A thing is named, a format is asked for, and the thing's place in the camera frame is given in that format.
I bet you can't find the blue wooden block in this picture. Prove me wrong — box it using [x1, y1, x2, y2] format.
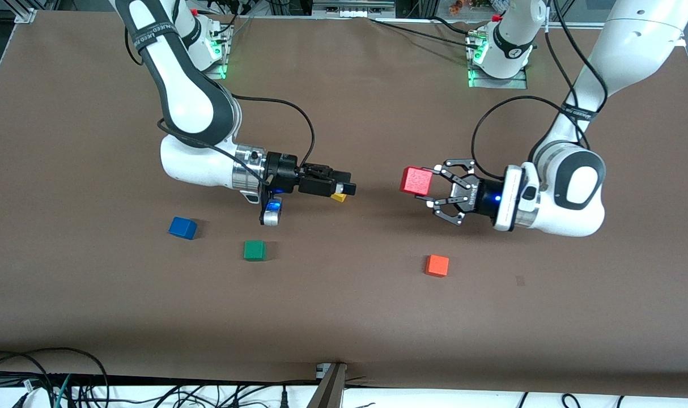
[168, 216, 198, 240]

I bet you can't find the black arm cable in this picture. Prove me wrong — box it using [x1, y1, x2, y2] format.
[156, 93, 316, 189]
[470, 0, 610, 183]

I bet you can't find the white power strip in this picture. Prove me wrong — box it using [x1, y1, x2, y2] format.
[313, 0, 396, 18]

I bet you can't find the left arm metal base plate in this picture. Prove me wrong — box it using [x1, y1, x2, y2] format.
[468, 31, 529, 90]

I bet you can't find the grey metal camera post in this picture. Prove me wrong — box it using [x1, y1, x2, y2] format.
[307, 363, 347, 408]

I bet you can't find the short black base cable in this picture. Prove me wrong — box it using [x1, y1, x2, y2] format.
[432, 16, 476, 36]

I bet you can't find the brown paper table cover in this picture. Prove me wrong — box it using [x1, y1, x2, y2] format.
[0, 10, 688, 397]

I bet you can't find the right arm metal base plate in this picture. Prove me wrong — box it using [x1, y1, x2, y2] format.
[205, 25, 232, 80]

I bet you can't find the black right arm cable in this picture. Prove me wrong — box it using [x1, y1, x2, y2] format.
[156, 93, 316, 189]

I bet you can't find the red wooden block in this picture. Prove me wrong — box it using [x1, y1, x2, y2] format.
[400, 166, 435, 198]

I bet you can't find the black looping cable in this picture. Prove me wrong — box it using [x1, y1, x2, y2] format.
[0, 347, 110, 408]

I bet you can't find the long black base cable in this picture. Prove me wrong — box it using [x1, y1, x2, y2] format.
[371, 19, 476, 46]

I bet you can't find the teal cable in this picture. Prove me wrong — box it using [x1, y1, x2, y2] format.
[54, 374, 73, 408]

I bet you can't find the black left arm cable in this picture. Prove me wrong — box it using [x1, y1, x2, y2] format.
[470, 0, 610, 183]

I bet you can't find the orange wooden block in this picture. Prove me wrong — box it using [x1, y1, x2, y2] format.
[424, 254, 450, 278]

